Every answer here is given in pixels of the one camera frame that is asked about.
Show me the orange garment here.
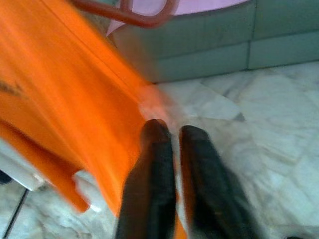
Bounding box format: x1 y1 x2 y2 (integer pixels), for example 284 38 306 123
0 0 188 239

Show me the red plastic hanger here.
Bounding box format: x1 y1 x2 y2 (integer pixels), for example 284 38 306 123
71 0 180 28

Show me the green leather sofa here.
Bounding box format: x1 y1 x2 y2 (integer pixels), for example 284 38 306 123
109 0 319 84

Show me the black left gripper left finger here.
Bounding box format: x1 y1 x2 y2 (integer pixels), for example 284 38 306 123
116 119 177 239

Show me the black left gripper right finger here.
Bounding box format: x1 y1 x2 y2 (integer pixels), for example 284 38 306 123
178 125 259 239

